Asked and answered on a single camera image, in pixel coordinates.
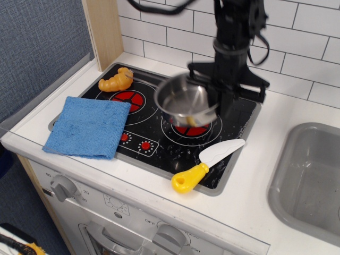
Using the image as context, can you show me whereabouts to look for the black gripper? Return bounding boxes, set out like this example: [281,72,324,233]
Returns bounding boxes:
[188,45,269,119]

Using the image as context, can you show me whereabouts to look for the stainless steel pot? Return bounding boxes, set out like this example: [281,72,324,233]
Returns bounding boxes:
[126,69,221,127]

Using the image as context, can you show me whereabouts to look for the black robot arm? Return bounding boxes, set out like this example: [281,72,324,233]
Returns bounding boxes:
[188,1,269,126]

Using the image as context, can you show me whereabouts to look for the blue napkin cloth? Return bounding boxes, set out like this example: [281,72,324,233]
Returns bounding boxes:
[42,97,131,160]

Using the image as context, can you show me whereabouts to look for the black toy stove top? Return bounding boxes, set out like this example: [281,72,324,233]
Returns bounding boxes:
[47,62,262,197]

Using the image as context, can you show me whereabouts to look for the yellow white toy knife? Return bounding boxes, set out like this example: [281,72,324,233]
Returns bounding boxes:
[171,139,245,193]

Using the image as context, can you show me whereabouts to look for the orange toy croissant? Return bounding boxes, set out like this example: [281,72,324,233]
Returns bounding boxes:
[98,67,133,92]

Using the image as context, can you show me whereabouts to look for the grey sink basin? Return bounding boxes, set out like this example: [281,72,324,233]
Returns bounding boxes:
[268,123,339,246]

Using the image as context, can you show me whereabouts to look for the wooden side panel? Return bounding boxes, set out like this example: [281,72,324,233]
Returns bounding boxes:
[81,0,124,72]

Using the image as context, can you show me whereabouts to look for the grey right oven knob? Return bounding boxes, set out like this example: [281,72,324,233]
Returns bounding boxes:
[152,224,186,252]

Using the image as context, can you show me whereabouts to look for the grey oven knob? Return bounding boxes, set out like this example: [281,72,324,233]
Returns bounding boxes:
[152,224,186,252]
[50,175,77,202]

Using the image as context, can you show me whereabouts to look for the grey left oven knob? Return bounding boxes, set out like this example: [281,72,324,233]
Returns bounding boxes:
[50,175,77,202]

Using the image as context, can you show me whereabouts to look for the toy oven door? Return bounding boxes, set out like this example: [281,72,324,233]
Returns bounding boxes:
[77,220,192,255]

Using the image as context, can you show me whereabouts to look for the yellow black object bottom left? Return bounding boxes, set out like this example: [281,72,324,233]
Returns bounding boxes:
[1,234,46,255]

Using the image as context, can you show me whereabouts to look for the black braided cable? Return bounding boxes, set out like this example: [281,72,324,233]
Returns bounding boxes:
[127,0,197,15]

